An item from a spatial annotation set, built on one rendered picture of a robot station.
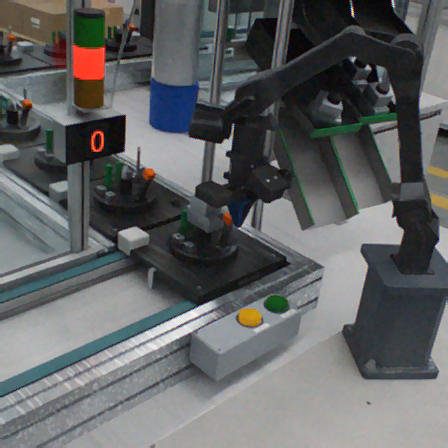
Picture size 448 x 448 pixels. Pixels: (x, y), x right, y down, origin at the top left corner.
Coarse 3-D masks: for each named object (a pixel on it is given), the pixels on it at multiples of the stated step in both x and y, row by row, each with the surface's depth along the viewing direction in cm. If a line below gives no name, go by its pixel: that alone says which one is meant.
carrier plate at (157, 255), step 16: (176, 224) 143; (160, 240) 136; (240, 240) 140; (256, 240) 141; (144, 256) 130; (160, 256) 131; (240, 256) 134; (256, 256) 135; (272, 256) 136; (160, 272) 127; (176, 272) 126; (192, 272) 127; (208, 272) 128; (224, 272) 128; (240, 272) 129; (256, 272) 131; (176, 288) 124; (192, 288) 122; (208, 288) 123; (224, 288) 125
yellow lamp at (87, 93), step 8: (80, 80) 112; (88, 80) 112; (96, 80) 112; (80, 88) 112; (88, 88) 112; (96, 88) 113; (80, 96) 113; (88, 96) 113; (96, 96) 113; (80, 104) 113; (88, 104) 113; (96, 104) 114
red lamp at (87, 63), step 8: (80, 48) 109; (80, 56) 110; (88, 56) 110; (96, 56) 110; (80, 64) 110; (88, 64) 110; (96, 64) 111; (80, 72) 111; (88, 72) 111; (96, 72) 111
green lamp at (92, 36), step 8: (80, 16) 107; (104, 16) 109; (80, 24) 107; (88, 24) 107; (96, 24) 108; (104, 24) 109; (80, 32) 108; (88, 32) 108; (96, 32) 108; (104, 32) 110; (80, 40) 108; (88, 40) 108; (96, 40) 109; (88, 48) 109; (96, 48) 110
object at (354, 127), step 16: (256, 32) 142; (272, 32) 147; (256, 48) 143; (272, 48) 139; (288, 48) 152; (304, 48) 150; (256, 64) 144; (320, 80) 147; (336, 80) 144; (288, 96) 137; (304, 96) 142; (352, 112) 141; (304, 128) 135; (320, 128) 138; (336, 128) 136; (352, 128) 139
